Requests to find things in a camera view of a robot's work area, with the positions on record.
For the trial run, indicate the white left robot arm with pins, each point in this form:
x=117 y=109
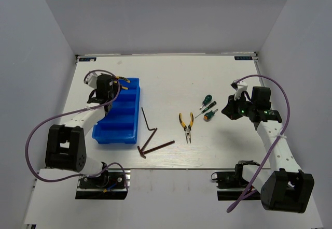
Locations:
x=66 y=146

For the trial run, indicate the black table label left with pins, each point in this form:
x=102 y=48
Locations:
x=87 y=59

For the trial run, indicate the black table label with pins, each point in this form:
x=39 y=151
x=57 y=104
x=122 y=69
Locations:
x=243 y=58
x=87 y=59

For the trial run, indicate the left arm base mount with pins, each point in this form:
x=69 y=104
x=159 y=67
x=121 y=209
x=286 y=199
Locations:
x=110 y=186

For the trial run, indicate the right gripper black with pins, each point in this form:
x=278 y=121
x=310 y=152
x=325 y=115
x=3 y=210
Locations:
x=230 y=109

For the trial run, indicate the black table label right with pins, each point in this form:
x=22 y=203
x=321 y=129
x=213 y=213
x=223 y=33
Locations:
x=243 y=58

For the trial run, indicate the yellow needle-nose pliers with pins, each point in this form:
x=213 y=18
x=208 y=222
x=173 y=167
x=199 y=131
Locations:
x=187 y=128

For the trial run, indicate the blue compartment bin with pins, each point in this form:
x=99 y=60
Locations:
x=120 y=126

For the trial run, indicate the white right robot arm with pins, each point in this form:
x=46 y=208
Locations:
x=284 y=187

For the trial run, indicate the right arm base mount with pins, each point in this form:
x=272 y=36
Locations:
x=230 y=184

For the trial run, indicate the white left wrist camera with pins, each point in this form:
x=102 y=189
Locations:
x=91 y=80

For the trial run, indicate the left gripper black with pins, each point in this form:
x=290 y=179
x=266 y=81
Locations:
x=116 y=87

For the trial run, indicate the green stubby flathead screwdriver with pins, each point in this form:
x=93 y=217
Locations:
x=206 y=101

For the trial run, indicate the slim black-green precision screwdriver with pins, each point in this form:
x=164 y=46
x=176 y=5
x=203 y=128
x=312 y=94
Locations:
x=212 y=104

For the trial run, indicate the green stubby orange-capped screwdriver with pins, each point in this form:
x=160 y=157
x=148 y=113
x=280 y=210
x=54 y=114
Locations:
x=209 y=115

